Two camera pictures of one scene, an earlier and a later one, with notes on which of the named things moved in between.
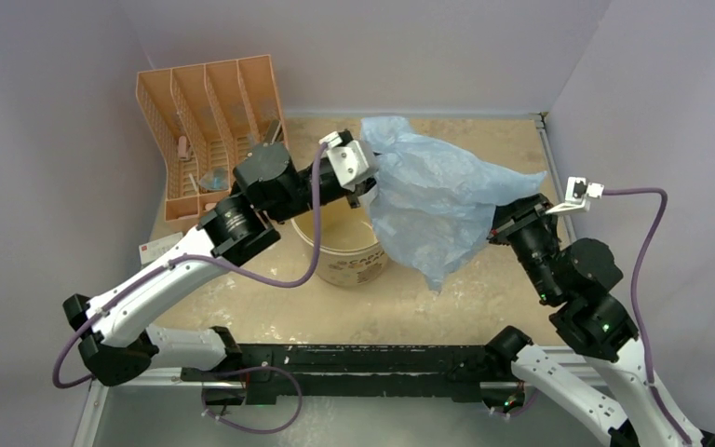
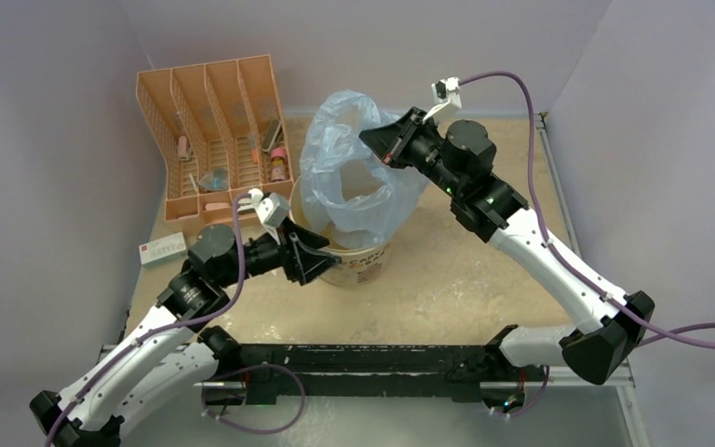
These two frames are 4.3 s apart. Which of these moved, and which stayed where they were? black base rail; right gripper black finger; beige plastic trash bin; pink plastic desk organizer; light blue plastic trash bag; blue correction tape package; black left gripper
Moved: light blue plastic trash bag; right gripper black finger; black left gripper
Stayed: beige plastic trash bin; pink plastic desk organizer; blue correction tape package; black base rail
